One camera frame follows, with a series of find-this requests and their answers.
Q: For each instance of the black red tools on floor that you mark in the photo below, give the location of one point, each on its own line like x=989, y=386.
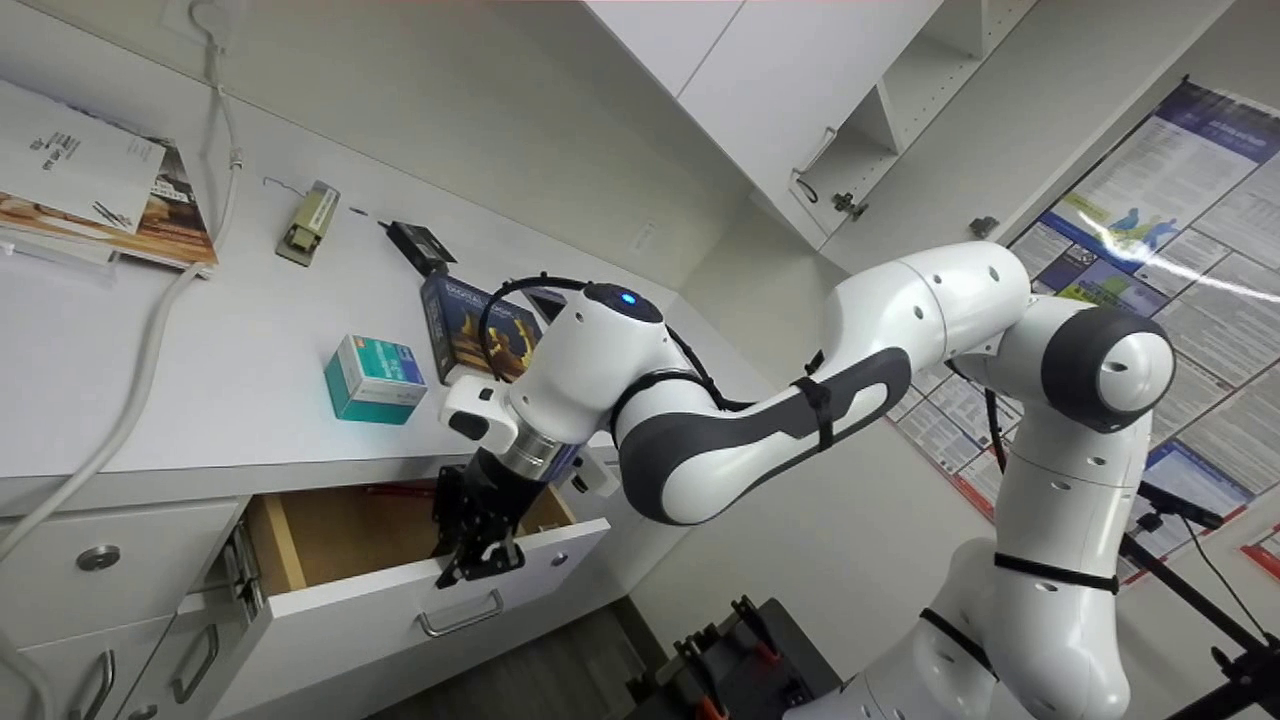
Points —
x=749, y=667

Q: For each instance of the wall poster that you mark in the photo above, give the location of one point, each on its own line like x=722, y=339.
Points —
x=1183, y=227

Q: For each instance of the teal small box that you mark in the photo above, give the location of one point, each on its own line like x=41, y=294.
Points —
x=374, y=383

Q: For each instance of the black tripod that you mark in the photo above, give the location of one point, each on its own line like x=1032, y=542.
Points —
x=1253, y=673

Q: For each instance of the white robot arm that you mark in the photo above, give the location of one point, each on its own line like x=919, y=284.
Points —
x=1030, y=608

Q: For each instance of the white wooden drawer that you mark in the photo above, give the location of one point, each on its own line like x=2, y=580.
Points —
x=354, y=578

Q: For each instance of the small black device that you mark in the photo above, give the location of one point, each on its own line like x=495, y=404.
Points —
x=419, y=244

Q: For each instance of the dark hardcover book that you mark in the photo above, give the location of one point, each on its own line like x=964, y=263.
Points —
x=471, y=331

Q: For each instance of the white upper cabinets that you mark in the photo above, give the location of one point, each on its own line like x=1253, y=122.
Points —
x=887, y=127

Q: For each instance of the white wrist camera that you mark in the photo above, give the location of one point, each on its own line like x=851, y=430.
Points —
x=480, y=414

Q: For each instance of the left lower drawer fronts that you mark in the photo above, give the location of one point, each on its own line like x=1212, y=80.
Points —
x=126, y=615

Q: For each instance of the stack of papers and magazines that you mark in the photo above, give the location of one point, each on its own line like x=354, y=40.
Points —
x=84, y=189

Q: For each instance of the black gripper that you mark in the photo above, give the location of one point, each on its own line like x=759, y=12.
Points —
x=472, y=507

